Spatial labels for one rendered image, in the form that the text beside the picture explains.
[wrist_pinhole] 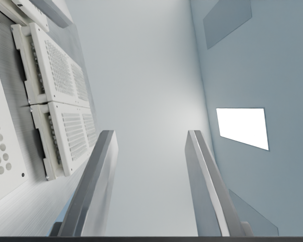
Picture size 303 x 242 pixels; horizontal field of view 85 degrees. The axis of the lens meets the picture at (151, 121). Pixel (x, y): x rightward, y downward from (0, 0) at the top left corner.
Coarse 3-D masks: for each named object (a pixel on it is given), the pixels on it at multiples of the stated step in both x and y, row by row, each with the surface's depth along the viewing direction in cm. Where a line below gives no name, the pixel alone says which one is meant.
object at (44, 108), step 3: (42, 105) 52; (45, 105) 52; (39, 108) 52; (42, 108) 52; (45, 108) 52; (48, 108) 52; (42, 111) 52; (45, 111) 52; (48, 111) 53; (60, 168) 54; (57, 171) 53; (60, 171) 53; (57, 174) 53; (60, 174) 53; (63, 174) 53
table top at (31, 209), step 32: (0, 32) 45; (64, 32) 106; (0, 64) 42; (32, 128) 50; (96, 128) 140; (32, 160) 47; (32, 192) 44; (64, 192) 62; (0, 224) 33; (32, 224) 42
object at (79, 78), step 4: (72, 64) 79; (72, 68) 79; (76, 68) 84; (76, 72) 85; (80, 72) 91; (76, 76) 81; (80, 76) 89; (76, 80) 80; (80, 80) 88; (76, 84) 81; (80, 84) 86; (84, 84) 94; (80, 88) 84; (84, 88) 94; (80, 92) 85; (84, 92) 90; (80, 96) 81; (84, 96) 89; (88, 100) 97
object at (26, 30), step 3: (21, 27) 50; (24, 27) 50; (27, 27) 50; (21, 30) 50; (24, 30) 50; (27, 30) 51; (24, 33) 51; (27, 33) 51; (30, 33) 51; (39, 96) 52; (42, 96) 52; (45, 96) 52; (39, 99) 52; (42, 99) 52; (45, 99) 52; (42, 102) 53
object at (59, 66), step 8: (48, 40) 55; (32, 48) 54; (48, 48) 55; (56, 48) 62; (48, 56) 55; (56, 56) 60; (64, 56) 69; (56, 64) 58; (64, 64) 67; (56, 72) 59; (64, 72) 66; (40, 80) 55; (56, 80) 57; (64, 80) 64; (56, 88) 55; (64, 88) 63
